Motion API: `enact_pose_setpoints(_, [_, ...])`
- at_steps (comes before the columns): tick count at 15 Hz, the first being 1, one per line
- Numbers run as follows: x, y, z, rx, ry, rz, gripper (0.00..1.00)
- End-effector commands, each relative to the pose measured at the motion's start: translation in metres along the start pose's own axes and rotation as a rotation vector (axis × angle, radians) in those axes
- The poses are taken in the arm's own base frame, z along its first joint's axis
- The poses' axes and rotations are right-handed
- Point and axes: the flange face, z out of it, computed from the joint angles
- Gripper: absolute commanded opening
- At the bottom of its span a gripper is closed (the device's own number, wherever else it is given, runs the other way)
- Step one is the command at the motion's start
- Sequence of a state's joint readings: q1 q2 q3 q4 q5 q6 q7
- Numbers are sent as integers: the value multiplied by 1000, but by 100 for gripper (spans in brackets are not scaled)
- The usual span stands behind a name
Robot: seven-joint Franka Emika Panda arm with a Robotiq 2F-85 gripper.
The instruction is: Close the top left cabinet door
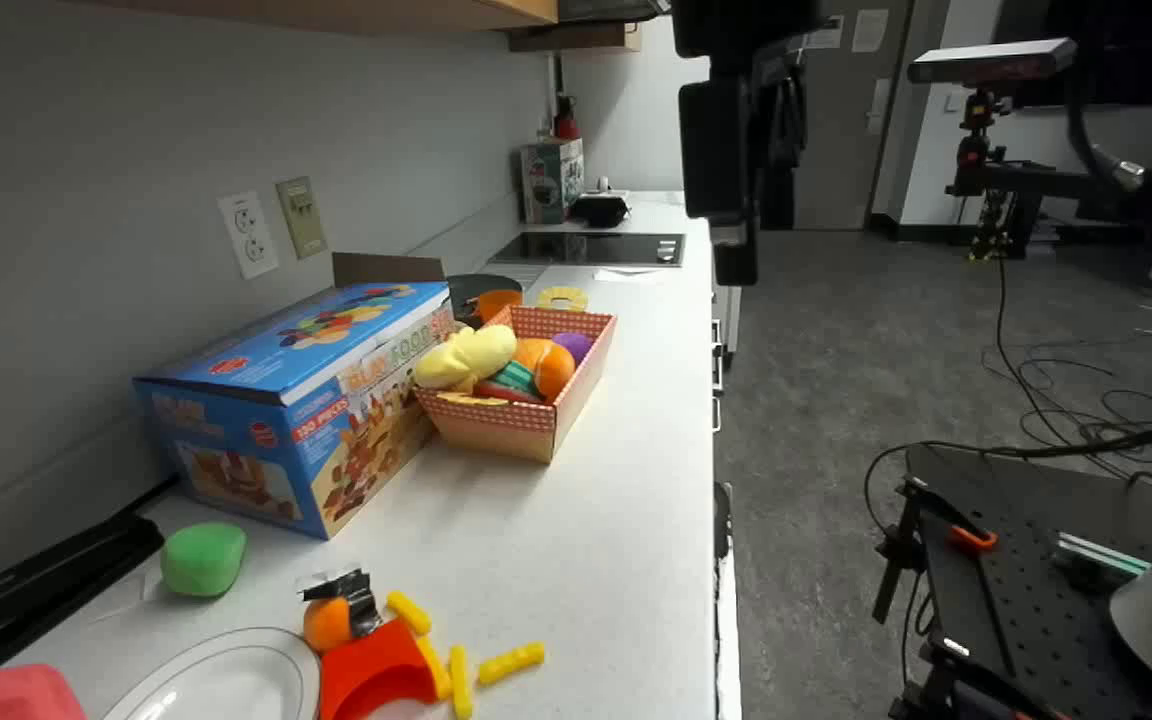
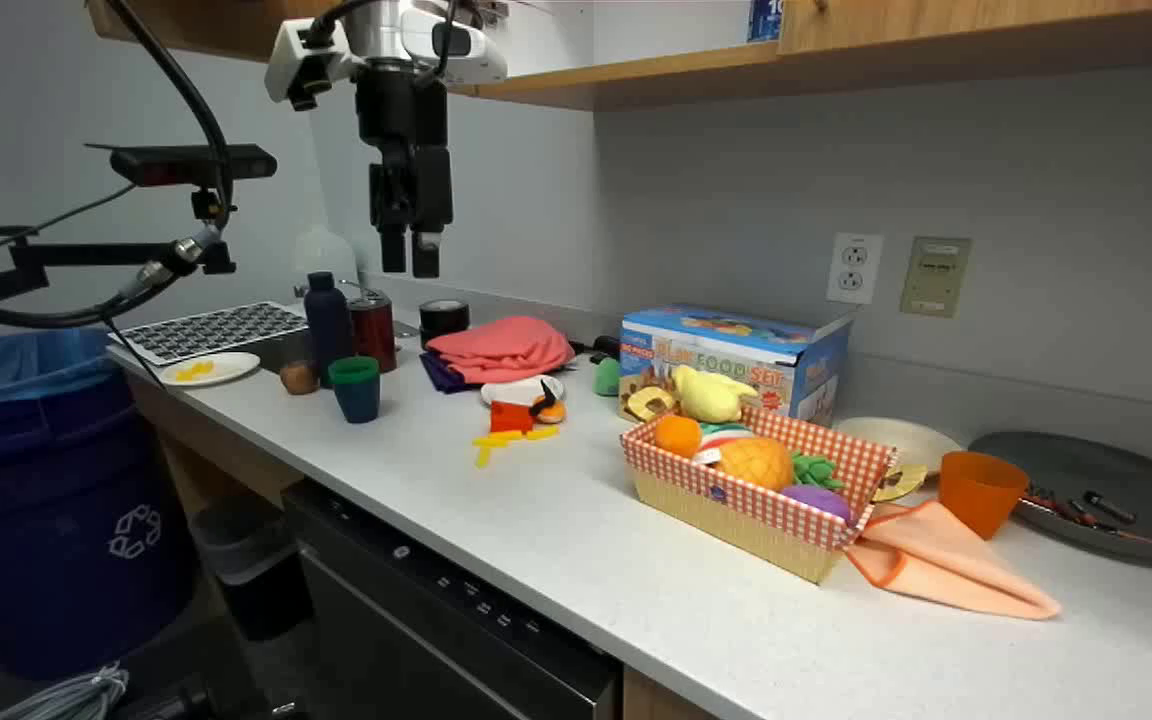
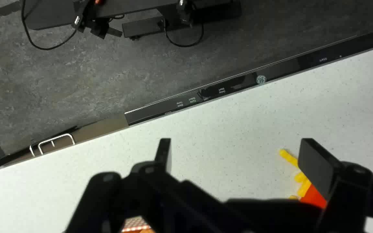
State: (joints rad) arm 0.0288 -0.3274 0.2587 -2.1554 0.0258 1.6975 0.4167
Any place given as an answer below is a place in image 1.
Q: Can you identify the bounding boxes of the dark range hood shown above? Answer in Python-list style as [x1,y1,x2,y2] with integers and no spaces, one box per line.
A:
[506,0,677,54]

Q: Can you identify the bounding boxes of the black cable loop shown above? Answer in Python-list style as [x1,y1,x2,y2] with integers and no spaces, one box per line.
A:
[857,441,914,537]

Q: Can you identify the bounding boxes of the yellow toy fry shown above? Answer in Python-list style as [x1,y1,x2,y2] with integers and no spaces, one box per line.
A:
[384,587,434,641]
[470,641,546,692]
[443,641,478,720]
[410,630,457,702]

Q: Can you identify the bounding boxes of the green toy sponge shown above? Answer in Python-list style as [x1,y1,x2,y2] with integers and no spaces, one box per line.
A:
[154,521,253,605]

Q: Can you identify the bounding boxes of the white plastic plate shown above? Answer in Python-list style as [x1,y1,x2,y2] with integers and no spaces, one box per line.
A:
[98,625,327,720]

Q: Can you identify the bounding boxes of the silver green box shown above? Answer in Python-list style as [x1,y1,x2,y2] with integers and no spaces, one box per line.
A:
[517,134,590,227]

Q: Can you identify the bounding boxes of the small black pot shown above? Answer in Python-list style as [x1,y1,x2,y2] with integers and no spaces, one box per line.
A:
[562,191,631,230]

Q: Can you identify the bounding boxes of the black binder clip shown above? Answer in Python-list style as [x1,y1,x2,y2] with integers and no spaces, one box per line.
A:
[300,566,386,641]

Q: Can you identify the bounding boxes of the black hose with metal connectors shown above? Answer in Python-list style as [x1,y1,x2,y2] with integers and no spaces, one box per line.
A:
[1062,70,1152,263]

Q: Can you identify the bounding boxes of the thin black floor cables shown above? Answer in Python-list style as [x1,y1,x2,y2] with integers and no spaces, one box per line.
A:
[990,256,1152,453]

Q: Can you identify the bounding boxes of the purple toy food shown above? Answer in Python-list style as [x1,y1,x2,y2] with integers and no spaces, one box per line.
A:
[546,327,597,369]

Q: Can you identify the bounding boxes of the beige wall switch plate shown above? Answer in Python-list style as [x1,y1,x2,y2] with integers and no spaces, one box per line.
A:
[270,173,330,263]

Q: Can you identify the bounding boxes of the black induction cooktop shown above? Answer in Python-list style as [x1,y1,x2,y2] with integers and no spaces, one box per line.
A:
[488,227,689,272]

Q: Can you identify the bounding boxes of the orange plastic cup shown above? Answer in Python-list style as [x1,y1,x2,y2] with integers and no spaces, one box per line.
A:
[470,287,529,327]

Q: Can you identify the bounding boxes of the white paper notice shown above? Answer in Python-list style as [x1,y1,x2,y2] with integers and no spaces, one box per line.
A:
[847,3,893,54]

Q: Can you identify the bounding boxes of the green toy vegetable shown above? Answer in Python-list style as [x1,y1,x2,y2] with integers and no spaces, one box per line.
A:
[488,358,542,399]

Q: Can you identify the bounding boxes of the blue toy food box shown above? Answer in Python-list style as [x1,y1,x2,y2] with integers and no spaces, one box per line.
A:
[130,276,461,545]

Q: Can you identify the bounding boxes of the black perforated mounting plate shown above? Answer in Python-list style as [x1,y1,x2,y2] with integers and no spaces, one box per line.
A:
[918,522,1152,720]

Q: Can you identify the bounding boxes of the dark grey round plate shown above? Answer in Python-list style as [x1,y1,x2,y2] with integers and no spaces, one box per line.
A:
[443,272,529,325]

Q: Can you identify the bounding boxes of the red bottle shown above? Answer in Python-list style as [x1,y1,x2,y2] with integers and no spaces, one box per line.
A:
[546,90,584,142]

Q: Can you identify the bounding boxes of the grey door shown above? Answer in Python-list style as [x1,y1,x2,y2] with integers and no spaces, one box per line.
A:
[788,0,918,230]

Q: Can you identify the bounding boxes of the black camera stand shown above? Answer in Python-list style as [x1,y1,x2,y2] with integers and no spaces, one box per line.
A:
[943,82,1148,263]

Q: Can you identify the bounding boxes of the orange toy fruit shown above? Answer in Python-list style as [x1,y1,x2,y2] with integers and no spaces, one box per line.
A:
[533,338,580,409]
[506,336,557,376]

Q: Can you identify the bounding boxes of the black stereo camera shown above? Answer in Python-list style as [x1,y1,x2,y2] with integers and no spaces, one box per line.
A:
[902,30,1081,90]

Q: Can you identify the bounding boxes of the small orange toy ball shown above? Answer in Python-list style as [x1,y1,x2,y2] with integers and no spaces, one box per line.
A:
[300,591,357,654]

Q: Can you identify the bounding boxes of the pink cloth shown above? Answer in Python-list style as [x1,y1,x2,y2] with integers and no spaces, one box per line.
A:
[0,663,89,720]

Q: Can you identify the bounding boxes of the dark glass window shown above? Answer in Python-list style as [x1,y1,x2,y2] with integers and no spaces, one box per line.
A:
[1073,0,1152,110]

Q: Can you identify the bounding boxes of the red checkered cardboard basket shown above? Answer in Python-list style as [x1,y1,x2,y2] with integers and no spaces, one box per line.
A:
[410,303,618,466]

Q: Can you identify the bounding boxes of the brown cardboard panel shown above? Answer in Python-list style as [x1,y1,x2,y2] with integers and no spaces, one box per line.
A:
[327,247,448,292]

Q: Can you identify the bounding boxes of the wooden upper cabinet body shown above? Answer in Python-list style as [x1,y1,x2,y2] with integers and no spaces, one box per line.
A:
[79,0,561,38]

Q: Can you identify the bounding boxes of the white wall outlet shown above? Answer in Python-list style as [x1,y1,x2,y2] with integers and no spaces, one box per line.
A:
[215,189,285,282]

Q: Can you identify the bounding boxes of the orange toy fries container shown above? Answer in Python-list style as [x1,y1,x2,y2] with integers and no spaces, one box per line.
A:
[317,615,451,720]

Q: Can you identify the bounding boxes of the thick black cable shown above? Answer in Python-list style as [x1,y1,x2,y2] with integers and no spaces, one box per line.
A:
[972,382,1152,465]

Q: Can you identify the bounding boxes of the black flat tool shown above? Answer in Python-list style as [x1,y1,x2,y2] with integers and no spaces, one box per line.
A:
[0,512,168,682]

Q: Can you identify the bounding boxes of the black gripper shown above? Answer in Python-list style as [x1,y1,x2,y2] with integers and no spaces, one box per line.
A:
[677,70,761,287]

